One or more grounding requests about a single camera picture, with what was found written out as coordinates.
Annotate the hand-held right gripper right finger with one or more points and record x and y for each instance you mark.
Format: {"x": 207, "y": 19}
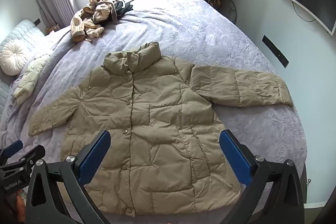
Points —
{"x": 235, "y": 158}

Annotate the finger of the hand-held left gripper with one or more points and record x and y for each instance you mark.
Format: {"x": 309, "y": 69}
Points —
{"x": 13, "y": 147}
{"x": 32, "y": 155}

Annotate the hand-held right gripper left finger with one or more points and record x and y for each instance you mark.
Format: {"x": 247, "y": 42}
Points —
{"x": 95, "y": 158}

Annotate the khaki puffer jacket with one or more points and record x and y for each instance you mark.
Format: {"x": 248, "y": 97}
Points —
{"x": 157, "y": 121}

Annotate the black clothes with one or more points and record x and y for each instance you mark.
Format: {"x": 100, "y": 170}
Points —
{"x": 124, "y": 7}

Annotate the cream fluffy garment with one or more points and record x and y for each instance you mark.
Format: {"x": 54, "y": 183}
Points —
{"x": 30, "y": 74}

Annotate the round cream cushion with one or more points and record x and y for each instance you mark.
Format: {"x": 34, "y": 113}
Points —
{"x": 11, "y": 57}

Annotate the pale blue quilted headboard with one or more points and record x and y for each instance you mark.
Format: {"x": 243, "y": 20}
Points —
{"x": 18, "y": 32}

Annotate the wooden bedside table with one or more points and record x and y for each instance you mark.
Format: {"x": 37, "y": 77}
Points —
{"x": 51, "y": 29}

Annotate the bed with lavender quilt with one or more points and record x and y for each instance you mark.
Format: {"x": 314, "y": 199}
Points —
{"x": 210, "y": 29}

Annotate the taupe knitted scarf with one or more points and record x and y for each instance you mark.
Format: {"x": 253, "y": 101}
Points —
{"x": 114, "y": 15}

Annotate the beige striped garment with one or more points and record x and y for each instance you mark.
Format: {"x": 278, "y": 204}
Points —
{"x": 101, "y": 11}

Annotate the black rectangular wall plate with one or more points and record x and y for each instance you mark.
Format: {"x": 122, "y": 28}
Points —
{"x": 275, "y": 52}

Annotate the black wall socket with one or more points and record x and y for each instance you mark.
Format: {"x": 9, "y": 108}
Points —
{"x": 37, "y": 21}

